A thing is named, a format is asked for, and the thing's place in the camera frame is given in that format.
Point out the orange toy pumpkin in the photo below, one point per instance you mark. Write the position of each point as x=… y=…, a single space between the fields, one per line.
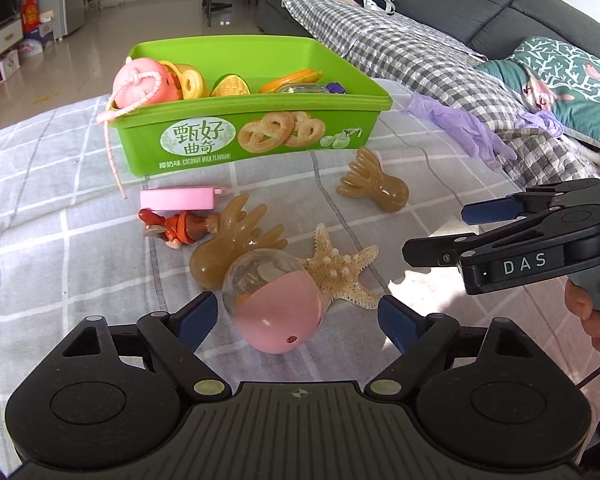
x=292 y=79

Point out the blue and white carton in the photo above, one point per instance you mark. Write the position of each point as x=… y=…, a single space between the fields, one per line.
x=37 y=42

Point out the yellow toy corn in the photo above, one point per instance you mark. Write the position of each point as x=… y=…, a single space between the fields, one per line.
x=230 y=86

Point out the purple toy grapes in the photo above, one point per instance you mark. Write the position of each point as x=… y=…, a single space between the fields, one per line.
x=337 y=89

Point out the red gift box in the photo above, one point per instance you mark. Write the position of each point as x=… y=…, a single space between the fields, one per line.
x=29 y=12

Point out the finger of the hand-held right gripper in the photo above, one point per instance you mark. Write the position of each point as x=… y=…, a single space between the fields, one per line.
x=430 y=251
x=487 y=211

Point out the brown hand-shaped toy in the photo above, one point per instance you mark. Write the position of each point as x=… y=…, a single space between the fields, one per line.
x=385 y=190
x=225 y=245

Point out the teal printed pillow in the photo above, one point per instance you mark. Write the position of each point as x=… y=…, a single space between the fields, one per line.
x=555 y=75

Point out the tan starfish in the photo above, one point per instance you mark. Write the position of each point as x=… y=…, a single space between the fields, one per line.
x=340 y=275

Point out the purple rubber glove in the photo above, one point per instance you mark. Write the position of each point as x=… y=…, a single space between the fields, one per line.
x=542 y=122
x=460 y=125

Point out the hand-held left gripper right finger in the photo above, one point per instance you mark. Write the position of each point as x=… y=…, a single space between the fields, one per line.
x=397 y=322

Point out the clear plastic case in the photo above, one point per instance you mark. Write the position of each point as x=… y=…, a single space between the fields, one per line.
x=302 y=89

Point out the pink pig toy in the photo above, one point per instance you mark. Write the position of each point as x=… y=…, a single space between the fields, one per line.
x=140 y=82

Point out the pink case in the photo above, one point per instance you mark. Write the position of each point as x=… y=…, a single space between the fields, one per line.
x=177 y=199

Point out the grey gingham sofa cover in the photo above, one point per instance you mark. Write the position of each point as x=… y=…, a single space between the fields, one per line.
x=390 y=45

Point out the yellow toy cup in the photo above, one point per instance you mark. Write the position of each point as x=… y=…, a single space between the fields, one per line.
x=190 y=80

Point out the green plastic cookie box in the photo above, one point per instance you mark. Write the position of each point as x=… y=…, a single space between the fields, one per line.
x=220 y=130

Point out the pink clear capsule ball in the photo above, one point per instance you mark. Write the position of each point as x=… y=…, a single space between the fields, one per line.
x=280 y=320

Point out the white box with red print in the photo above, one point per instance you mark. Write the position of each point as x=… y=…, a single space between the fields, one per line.
x=2 y=67

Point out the red toy figurine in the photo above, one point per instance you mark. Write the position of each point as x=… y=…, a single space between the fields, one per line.
x=185 y=227

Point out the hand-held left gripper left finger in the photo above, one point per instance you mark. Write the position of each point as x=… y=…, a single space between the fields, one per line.
x=200 y=317

